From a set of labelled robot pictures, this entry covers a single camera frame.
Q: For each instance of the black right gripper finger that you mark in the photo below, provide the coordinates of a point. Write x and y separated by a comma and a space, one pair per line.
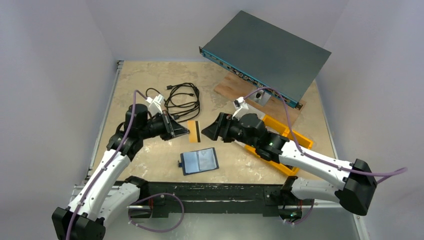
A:
217, 122
212, 132

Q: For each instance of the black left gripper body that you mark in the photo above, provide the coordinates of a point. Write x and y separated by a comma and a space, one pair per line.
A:
169, 125

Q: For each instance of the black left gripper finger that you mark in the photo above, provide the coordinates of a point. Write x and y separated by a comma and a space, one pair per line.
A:
178, 132
171, 123

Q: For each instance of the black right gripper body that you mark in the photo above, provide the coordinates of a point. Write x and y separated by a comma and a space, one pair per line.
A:
224, 127

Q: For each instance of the gold card black stripe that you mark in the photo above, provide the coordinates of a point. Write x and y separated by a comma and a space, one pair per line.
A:
194, 131

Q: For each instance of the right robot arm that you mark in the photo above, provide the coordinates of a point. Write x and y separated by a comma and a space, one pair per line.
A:
349, 184

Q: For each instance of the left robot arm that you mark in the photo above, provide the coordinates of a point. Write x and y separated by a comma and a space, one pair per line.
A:
92, 210

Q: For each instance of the wooden board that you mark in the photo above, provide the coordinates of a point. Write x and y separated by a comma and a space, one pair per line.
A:
233, 87

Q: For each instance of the metal stand bracket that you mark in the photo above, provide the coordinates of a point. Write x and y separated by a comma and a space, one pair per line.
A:
261, 97

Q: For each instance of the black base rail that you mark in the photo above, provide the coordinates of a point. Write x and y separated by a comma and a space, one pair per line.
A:
215, 198

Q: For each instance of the blue network switch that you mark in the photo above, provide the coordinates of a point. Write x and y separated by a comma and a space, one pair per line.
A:
268, 57

